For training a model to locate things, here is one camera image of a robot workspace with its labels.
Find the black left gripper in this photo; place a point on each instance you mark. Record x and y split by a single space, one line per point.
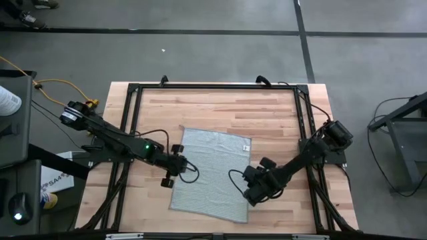
176 165

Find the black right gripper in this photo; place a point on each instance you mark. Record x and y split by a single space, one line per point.
263 186

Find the grey microfiber towel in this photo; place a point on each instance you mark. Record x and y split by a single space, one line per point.
213 173

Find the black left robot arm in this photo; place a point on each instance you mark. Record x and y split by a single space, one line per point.
116 140

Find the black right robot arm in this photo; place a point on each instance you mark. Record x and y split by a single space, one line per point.
300 163

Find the black diagonal bar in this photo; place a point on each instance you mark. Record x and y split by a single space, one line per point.
56 161

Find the white box with print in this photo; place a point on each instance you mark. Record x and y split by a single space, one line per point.
56 176

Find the black crossbar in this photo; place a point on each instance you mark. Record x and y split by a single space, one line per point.
66 237

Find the dark grey side table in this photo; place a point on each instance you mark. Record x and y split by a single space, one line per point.
20 176

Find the dark grey metal stand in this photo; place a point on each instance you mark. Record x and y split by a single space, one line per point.
410 140

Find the black computer mouse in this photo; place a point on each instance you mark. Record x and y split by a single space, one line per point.
20 208

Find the dark grey cabinet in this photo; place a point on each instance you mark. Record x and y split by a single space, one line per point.
13 133

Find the white labelled container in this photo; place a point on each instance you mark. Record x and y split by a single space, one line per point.
8 100

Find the person's dark shoe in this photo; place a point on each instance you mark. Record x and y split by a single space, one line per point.
45 3
31 20

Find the person's leg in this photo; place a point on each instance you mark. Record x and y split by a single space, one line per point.
10 8

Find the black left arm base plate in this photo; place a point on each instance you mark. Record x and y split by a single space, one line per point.
100 157

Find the silver bracket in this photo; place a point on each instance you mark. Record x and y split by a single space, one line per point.
124 236
310 237

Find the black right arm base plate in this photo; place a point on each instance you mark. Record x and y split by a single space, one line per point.
333 156

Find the black frame clip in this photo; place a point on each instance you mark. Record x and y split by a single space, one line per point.
163 80
263 80

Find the black metal table frame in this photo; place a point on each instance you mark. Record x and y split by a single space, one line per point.
217 86

